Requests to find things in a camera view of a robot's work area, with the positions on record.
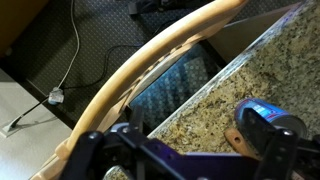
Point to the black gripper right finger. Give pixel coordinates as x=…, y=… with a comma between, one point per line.
x=256, y=128

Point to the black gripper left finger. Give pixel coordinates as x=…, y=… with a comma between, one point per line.
x=136, y=118

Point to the blue drink can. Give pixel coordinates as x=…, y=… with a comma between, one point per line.
x=268, y=111

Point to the blue patterned chair cushion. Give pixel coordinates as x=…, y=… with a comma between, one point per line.
x=173, y=90

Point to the curved wooden slat chair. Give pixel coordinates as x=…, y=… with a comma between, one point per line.
x=133, y=66

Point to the grey plug adapter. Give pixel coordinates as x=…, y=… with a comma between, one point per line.
x=56, y=96

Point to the beige kitchen island cabinet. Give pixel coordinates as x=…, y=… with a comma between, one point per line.
x=240, y=36

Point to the white floor outlet plate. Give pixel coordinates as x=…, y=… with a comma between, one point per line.
x=8, y=129

